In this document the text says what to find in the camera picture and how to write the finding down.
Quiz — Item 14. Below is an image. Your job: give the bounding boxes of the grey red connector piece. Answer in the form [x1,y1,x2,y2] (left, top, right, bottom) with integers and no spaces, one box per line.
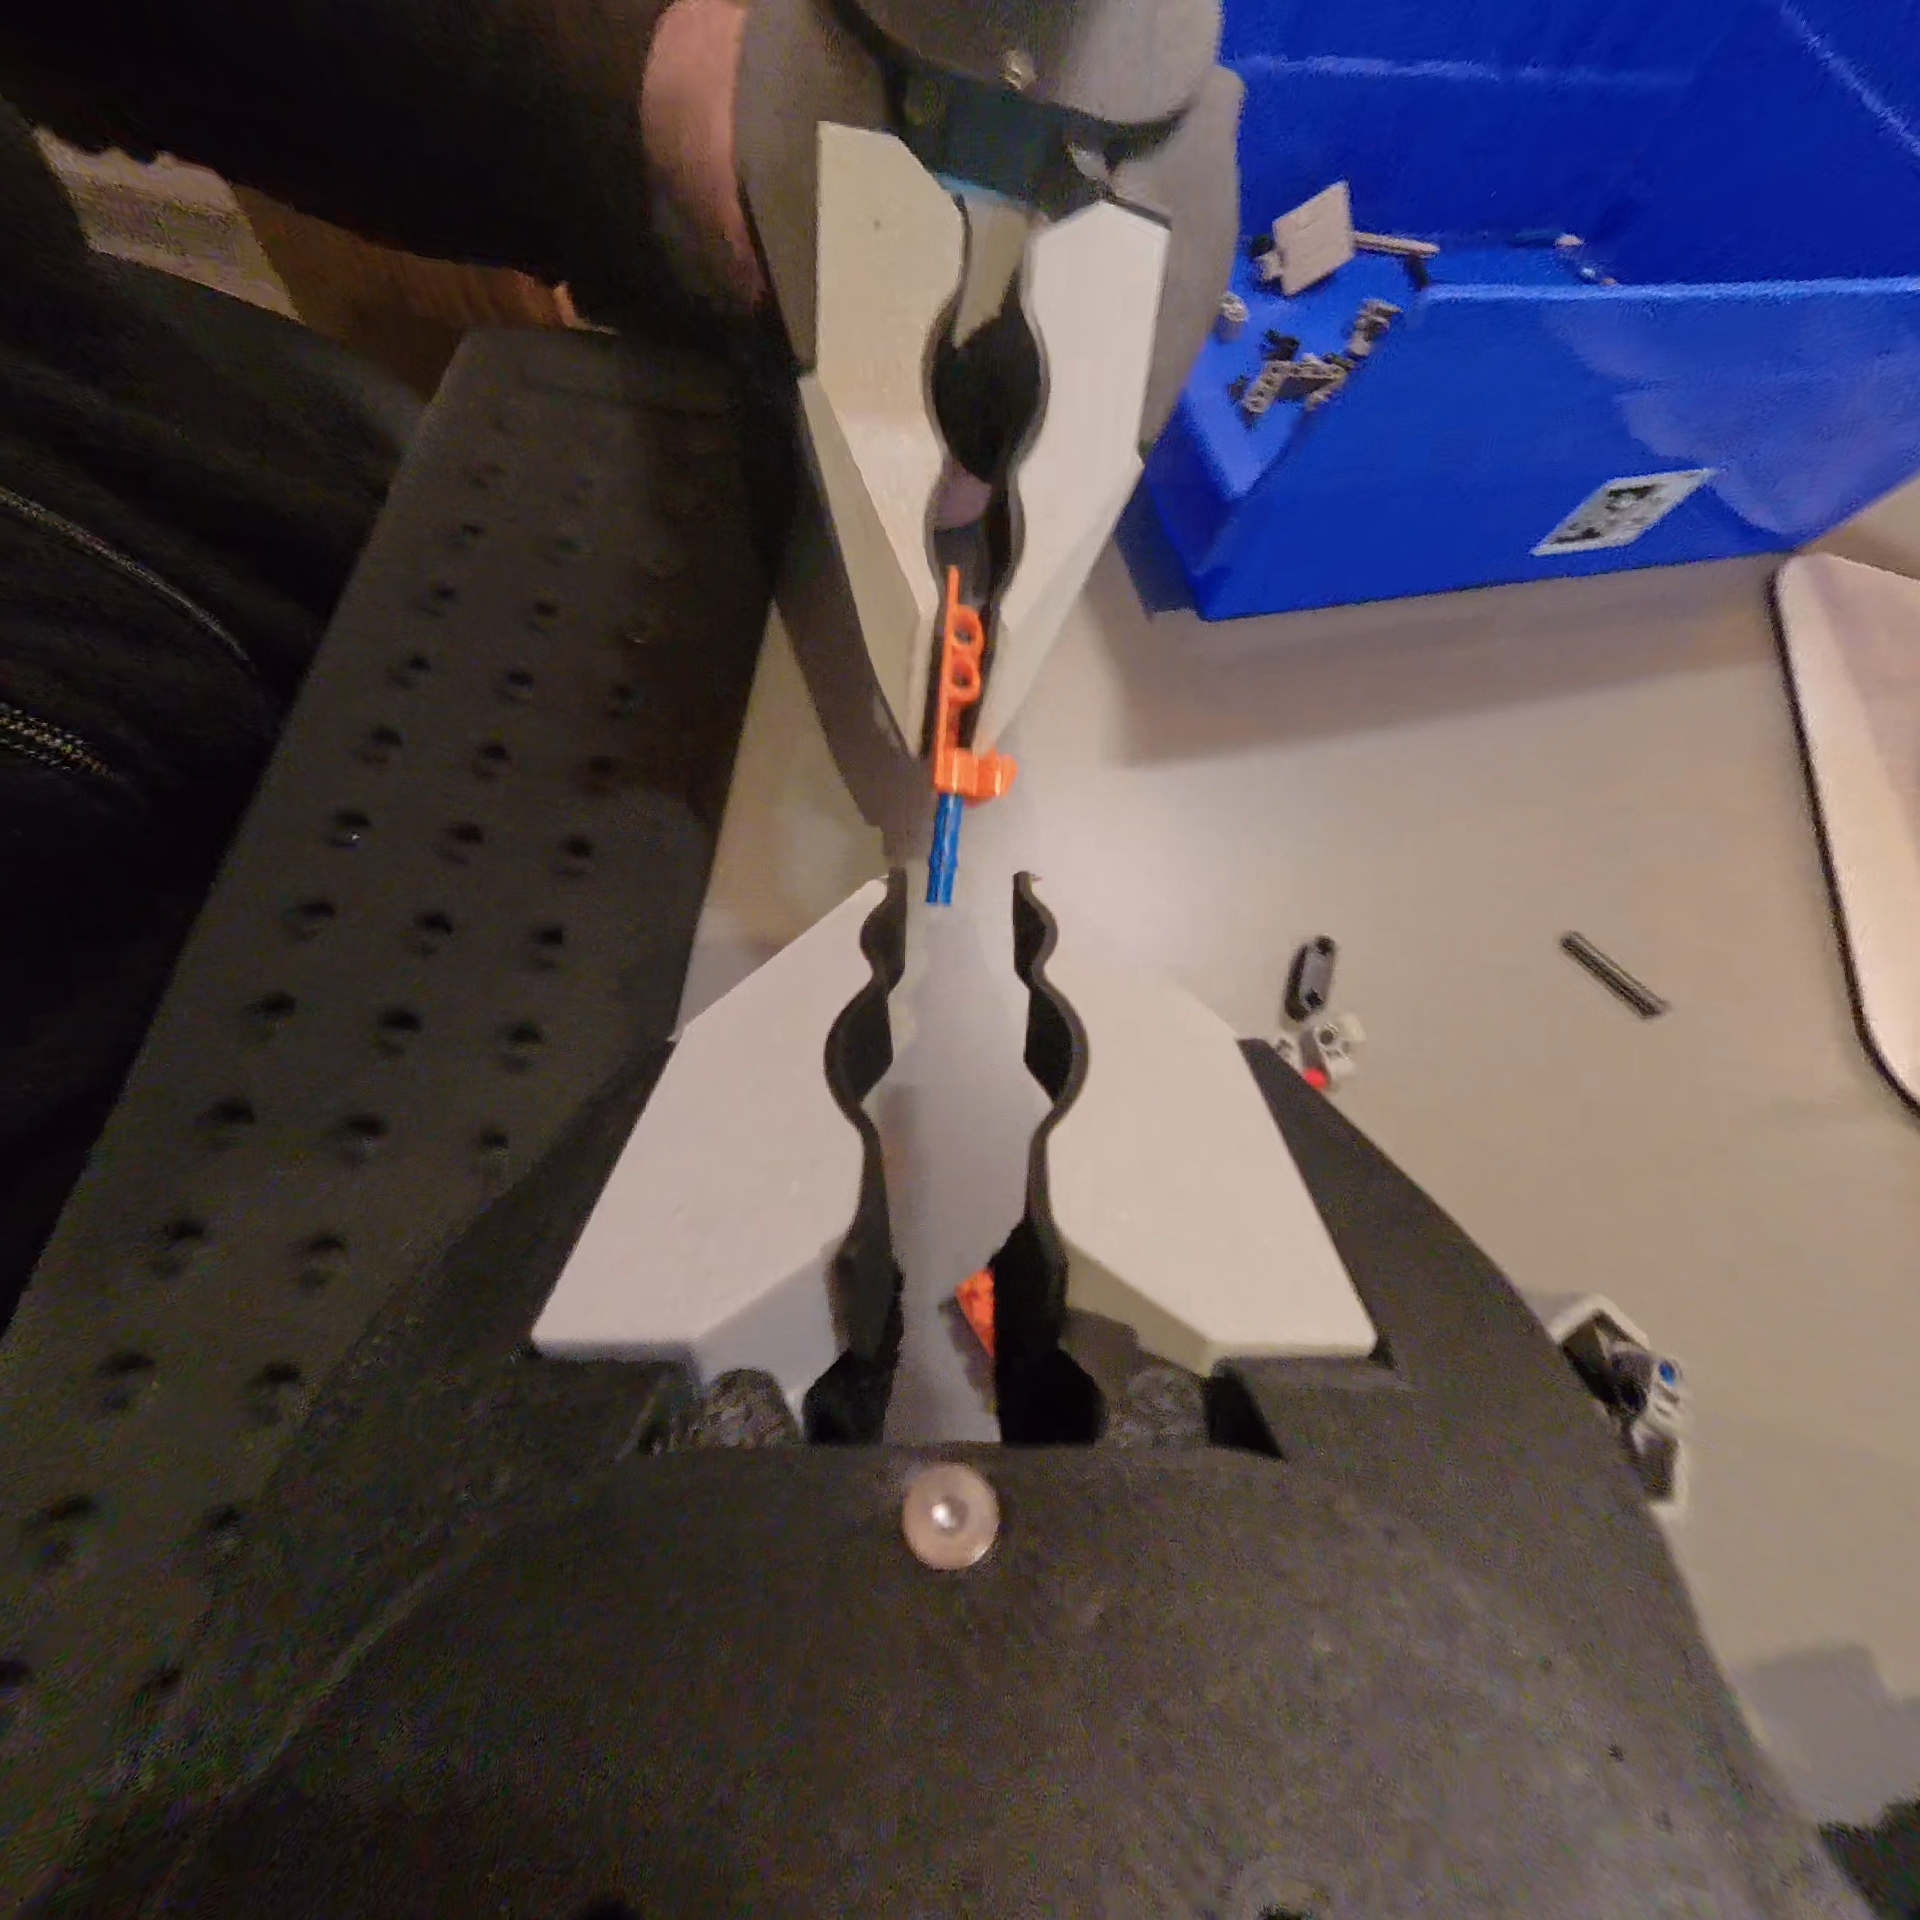
[1275,1011,1369,1090]

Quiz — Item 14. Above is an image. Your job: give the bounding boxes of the person's black jacket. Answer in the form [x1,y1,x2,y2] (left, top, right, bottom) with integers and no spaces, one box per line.
[0,105,429,1321]

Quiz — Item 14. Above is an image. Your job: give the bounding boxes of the orange connector piece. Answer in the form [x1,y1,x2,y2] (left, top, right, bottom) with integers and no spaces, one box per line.
[927,565,1022,801]

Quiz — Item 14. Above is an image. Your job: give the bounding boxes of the grey motor block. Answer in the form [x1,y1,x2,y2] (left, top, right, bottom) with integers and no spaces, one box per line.
[1550,1296,1691,1521]

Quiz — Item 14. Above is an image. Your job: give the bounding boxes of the dark grey axle pin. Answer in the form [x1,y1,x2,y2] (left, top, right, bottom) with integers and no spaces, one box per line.
[1558,929,1670,1019]

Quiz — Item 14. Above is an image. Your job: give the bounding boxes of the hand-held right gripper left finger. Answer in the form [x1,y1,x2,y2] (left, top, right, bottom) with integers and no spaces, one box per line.
[528,870,917,1403]

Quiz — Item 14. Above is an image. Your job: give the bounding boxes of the person's left hand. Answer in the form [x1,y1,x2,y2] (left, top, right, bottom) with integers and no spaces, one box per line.
[643,0,769,326]

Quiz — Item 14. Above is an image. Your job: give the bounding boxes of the blue plastic bin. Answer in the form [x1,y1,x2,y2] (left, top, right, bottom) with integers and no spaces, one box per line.
[1117,0,1920,624]

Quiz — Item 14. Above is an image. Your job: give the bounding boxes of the white printed tag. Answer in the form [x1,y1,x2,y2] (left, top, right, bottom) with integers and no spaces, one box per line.
[1528,468,1713,561]

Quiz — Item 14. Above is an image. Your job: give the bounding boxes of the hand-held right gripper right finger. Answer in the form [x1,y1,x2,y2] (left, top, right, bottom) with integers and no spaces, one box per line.
[1008,870,1379,1378]

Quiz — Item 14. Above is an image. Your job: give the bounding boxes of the pile of small building pieces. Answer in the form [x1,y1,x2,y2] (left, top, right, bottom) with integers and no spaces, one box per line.
[1216,181,1623,413]

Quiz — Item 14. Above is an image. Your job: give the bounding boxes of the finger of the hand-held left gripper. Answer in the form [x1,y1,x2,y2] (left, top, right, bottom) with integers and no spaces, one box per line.
[796,118,976,760]
[971,198,1176,755]

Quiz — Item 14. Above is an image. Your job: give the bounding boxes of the white stand base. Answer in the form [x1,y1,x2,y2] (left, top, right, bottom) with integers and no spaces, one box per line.
[1768,550,1920,1115]

